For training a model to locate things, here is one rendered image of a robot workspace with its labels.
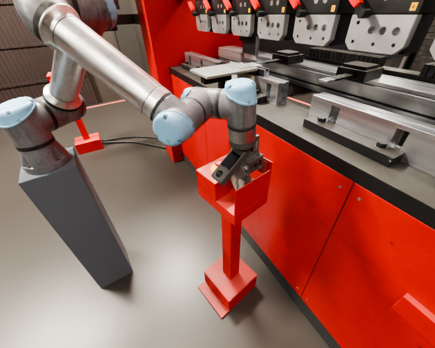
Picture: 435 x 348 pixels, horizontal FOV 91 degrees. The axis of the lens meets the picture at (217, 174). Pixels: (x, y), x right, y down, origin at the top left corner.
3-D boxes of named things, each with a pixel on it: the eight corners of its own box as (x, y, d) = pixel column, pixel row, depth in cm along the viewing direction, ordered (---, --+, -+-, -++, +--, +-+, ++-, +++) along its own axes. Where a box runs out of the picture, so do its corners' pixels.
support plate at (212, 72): (190, 71, 102) (189, 69, 101) (236, 63, 111) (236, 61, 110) (206, 79, 89) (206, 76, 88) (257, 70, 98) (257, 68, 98)
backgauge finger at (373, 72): (308, 82, 83) (311, 68, 80) (352, 72, 92) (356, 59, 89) (335, 90, 74) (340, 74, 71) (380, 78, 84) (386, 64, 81)
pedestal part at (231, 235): (222, 271, 113) (220, 197, 80) (230, 264, 116) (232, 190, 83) (230, 279, 109) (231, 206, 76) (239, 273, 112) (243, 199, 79)
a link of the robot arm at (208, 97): (168, 94, 51) (210, 97, 47) (190, 82, 59) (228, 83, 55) (175, 126, 55) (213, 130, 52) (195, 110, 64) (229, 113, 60)
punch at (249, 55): (242, 57, 106) (243, 34, 101) (245, 56, 107) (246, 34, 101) (254, 60, 99) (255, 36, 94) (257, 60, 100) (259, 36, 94)
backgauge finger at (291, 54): (248, 65, 111) (249, 54, 108) (286, 59, 120) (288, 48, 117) (263, 69, 102) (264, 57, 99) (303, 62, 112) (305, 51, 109)
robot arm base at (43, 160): (23, 179, 74) (4, 155, 68) (26, 159, 84) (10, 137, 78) (72, 165, 80) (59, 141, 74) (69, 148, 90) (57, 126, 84)
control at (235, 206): (198, 195, 82) (193, 155, 71) (229, 177, 90) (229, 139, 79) (234, 226, 70) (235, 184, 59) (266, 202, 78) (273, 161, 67)
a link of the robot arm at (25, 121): (5, 145, 74) (-23, 106, 66) (43, 128, 84) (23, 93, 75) (27, 151, 70) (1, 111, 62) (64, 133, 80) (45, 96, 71)
